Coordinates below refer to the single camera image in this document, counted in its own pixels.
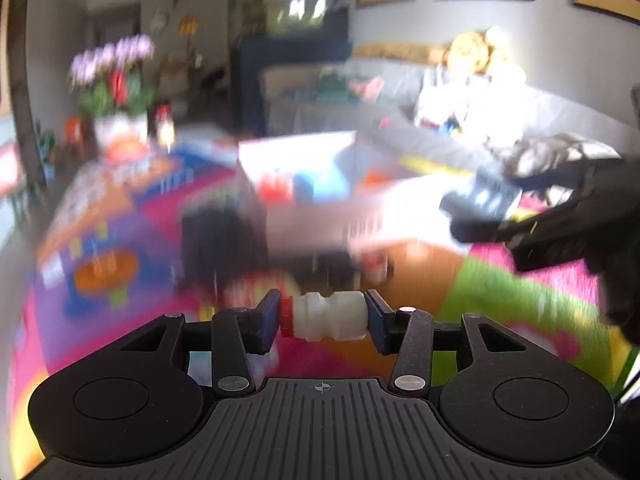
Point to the white cardboard box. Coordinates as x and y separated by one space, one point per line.
310 225

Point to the green cloth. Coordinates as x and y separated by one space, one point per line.
336 89

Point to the potted purple orchid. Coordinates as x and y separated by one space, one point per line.
112 85

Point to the jar with red lid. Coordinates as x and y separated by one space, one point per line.
164 125

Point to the pink cloth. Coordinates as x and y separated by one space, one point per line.
367 89

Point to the dark cabinet with fish tank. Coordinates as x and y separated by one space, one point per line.
295 60

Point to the orange round item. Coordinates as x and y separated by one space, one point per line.
127 150

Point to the dark packet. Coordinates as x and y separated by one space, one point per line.
482 197

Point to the colourful printed desktop cloth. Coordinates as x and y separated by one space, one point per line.
100 320

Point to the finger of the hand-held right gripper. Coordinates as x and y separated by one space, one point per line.
545 240
555 175

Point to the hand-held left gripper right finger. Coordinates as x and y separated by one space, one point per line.
380 325

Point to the grey patterned cloth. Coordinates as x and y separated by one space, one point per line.
550 152

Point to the grey sofa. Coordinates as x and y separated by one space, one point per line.
395 115

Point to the orange toy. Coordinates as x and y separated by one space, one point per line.
79 130

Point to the yellow plush toy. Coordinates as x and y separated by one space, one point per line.
482 55

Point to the white bottle with red cap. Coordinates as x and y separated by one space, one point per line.
325 316

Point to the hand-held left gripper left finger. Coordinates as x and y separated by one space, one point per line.
267 325

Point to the white bag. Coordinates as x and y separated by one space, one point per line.
452 100

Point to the small red and black item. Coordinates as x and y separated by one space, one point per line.
376 267

